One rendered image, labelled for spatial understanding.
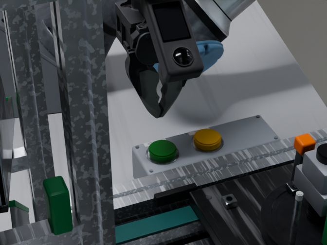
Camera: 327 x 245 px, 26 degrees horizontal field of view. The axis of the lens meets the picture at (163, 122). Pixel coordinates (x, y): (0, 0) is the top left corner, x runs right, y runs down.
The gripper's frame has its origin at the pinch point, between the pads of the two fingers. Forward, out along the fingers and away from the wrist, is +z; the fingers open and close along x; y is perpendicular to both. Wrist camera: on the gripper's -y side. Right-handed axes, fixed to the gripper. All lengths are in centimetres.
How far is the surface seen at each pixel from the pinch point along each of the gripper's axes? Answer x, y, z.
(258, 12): -42, 48, 18
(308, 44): -130, 152, 104
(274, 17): -128, 179, 104
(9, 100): 21.6, -15.4, -18.1
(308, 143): -12.1, -17.3, -3.8
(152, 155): 1.5, -0.6, 6.7
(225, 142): -9.8, -0.7, 7.7
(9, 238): 26, -42, -28
